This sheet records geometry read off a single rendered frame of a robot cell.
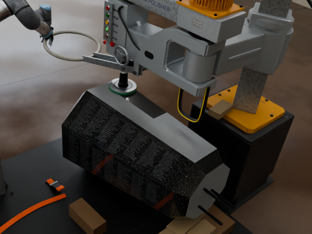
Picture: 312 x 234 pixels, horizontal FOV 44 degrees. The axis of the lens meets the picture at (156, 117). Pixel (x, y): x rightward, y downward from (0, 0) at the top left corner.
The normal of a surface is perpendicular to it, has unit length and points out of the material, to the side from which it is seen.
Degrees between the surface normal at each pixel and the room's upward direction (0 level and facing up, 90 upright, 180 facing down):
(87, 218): 0
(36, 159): 0
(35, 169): 0
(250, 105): 90
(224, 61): 90
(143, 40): 90
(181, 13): 90
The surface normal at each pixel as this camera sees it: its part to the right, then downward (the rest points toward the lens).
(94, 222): 0.11, -0.81
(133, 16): 0.72, 0.47
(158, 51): -0.69, 0.36
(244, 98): -0.30, 0.53
